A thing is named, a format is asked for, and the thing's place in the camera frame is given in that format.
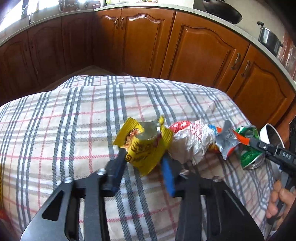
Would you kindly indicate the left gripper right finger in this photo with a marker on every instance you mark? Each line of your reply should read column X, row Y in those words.
column 227, row 218

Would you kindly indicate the white red paper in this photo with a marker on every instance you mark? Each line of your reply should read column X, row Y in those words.
column 191, row 140

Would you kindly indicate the steel cooking pot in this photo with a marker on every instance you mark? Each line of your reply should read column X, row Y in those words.
column 269, row 40

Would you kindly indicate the yellow snack wrapper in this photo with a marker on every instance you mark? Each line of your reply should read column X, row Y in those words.
column 145, row 143

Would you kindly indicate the plaid checkered tablecloth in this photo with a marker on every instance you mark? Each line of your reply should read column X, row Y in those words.
column 70, row 130

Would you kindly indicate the wooden kitchen cabinets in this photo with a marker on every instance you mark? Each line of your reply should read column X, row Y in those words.
column 150, row 42

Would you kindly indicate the orange silver snack wrapper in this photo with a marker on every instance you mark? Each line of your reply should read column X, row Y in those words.
column 227, row 139

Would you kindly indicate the white round trash bin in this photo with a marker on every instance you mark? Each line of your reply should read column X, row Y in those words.
column 270, row 135

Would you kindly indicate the black frying pan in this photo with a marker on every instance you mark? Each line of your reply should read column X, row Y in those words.
column 223, row 10

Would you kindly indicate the crushed green can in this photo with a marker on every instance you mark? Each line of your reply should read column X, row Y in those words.
column 250, row 158

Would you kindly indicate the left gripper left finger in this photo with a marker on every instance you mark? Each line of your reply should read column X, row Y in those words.
column 58, row 218

